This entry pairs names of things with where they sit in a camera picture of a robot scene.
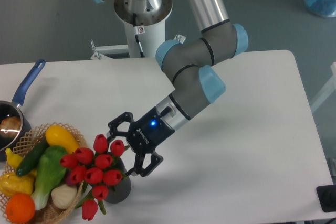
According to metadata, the white frame at right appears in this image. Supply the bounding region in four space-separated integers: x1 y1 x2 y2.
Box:
310 62 335 113

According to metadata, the brown bread roll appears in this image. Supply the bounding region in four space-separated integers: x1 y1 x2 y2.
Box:
1 116 21 134

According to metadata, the green bok choy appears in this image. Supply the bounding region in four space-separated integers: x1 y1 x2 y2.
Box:
31 145 68 211

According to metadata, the dark grey ribbed vase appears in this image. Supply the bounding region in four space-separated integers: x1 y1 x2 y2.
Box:
103 152 132 204

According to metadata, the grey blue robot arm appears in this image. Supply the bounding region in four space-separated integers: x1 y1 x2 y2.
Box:
93 0 248 177

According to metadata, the yellow bell pepper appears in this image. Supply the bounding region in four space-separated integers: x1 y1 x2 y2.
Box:
1 172 35 198

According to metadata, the dark green cucumber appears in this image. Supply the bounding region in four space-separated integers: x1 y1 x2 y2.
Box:
16 138 49 176

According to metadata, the blue handled saucepan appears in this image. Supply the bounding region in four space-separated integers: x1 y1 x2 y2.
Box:
1 59 46 162

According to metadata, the yellow squash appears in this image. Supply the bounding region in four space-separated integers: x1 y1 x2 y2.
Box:
45 125 80 154

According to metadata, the white garlic bulb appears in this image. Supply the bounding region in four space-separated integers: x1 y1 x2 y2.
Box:
51 184 77 209

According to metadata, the black device at edge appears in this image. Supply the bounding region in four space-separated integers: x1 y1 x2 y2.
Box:
316 185 336 212

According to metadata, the black cable on pedestal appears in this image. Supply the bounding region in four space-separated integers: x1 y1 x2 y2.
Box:
132 13 146 58

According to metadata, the yellow banana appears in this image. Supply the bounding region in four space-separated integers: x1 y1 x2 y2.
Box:
5 148 24 169

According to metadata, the orange fruit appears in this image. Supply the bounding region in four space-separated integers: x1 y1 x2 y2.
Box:
5 193 35 223

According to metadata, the purple red radish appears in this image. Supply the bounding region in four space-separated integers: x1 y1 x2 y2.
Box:
64 172 76 187

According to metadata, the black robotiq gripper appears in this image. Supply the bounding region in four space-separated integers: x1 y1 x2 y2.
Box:
106 106 176 178

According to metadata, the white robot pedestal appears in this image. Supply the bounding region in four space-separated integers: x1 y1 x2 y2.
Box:
90 0 187 60

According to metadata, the red tulip bouquet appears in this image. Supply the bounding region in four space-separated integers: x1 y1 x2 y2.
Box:
60 134 129 221

